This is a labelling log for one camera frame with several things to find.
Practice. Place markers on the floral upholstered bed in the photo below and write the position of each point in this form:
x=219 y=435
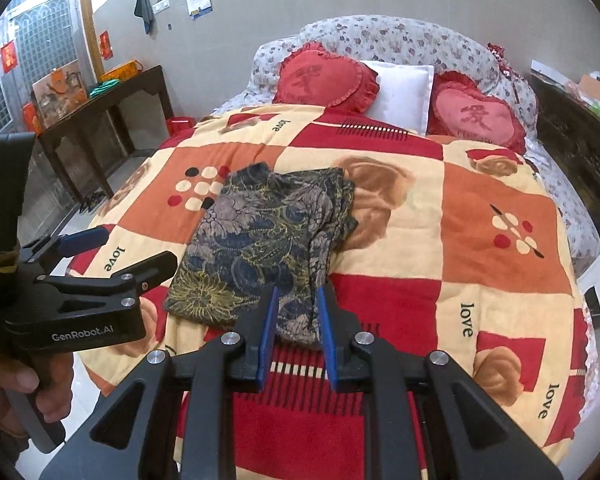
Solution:
x=405 y=35

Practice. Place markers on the white pillow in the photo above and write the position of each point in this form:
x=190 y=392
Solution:
x=400 y=92

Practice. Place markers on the red paper decoration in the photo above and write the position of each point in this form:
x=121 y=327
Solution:
x=105 y=45
x=9 y=57

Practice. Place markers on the floral patterned shirt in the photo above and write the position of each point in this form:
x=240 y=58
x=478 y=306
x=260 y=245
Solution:
x=260 y=230

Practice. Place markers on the red ruffled decoration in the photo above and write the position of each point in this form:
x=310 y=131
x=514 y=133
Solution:
x=502 y=60

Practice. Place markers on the printed blanket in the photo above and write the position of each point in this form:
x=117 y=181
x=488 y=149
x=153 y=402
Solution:
x=405 y=240

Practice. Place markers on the white wall switch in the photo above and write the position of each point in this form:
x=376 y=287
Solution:
x=161 y=4

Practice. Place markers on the red heart pillow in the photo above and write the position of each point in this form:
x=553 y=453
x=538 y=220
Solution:
x=472 y=115
x=325 y=77

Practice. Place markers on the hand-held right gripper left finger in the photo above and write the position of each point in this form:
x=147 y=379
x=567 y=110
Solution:
x=267 y=330

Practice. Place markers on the dark carved wooden cabinet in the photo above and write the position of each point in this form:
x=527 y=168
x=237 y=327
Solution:
x=580 y=160

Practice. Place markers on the orange framed picture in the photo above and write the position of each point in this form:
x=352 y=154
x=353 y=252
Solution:
x=60 y=92

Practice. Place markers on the pile of plastic bags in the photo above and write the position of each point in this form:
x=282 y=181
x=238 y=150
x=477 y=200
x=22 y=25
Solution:
x=590 y=87

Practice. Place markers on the orange box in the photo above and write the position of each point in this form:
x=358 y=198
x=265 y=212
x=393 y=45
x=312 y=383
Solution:
x=122 y=71

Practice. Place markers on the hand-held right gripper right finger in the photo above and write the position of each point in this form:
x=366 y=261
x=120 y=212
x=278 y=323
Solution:
x=327 y=335

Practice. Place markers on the white ornate chair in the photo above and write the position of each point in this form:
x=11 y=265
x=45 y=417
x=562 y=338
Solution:
x=592 y=280

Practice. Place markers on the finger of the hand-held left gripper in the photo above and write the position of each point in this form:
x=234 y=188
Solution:
x=150 y=267
x=82 y=240

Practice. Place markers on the green cloth bundle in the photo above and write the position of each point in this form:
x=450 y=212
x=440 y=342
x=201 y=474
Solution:
x=102 y=89

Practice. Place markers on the person's left hand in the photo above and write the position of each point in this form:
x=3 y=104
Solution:
x=10 y=377

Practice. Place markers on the lattice glass door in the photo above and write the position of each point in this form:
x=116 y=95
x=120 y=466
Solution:
x=40 y=35

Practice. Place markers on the dark wooden console table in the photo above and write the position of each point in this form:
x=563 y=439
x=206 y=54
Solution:
x=130 y=87

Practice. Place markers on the dark hanging cloth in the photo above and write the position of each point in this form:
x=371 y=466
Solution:
x=144 y=7

